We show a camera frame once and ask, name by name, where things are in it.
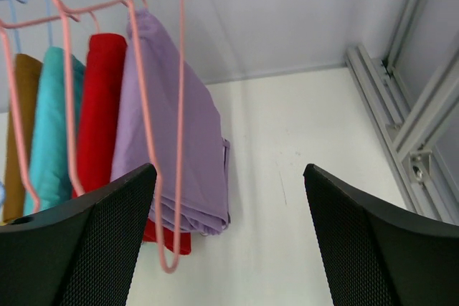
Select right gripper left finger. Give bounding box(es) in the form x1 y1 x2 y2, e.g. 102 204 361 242
1 163 156 305

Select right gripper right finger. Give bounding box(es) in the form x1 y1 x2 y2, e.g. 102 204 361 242
303 163 458 306

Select pink hanger of yellow trousers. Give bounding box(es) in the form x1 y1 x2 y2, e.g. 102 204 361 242
126 0 185 274

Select teal trousers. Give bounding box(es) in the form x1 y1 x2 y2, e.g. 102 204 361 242
29 47 72 211

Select lilac trousers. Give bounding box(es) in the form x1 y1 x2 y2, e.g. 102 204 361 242
110 9 230 235

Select red trousers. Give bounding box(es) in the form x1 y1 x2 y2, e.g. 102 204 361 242
71 32 193 257

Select brown trousers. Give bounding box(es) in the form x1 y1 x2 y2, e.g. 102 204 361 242
3 54 42 223

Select pink hanger of red trousers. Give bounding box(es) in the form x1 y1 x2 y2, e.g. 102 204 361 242
0 8 101 214

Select pink hanger of lilac trousers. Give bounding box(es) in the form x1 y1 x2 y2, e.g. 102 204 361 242
52 0 146 196

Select blue hanger of teal trousers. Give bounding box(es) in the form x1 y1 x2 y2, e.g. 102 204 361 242
19 0 57 49

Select blue hanger of brown trousers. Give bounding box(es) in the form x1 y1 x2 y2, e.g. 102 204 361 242
0 0 22 56

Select aluminium frame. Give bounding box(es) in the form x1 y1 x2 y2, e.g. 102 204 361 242
345 0 458 224

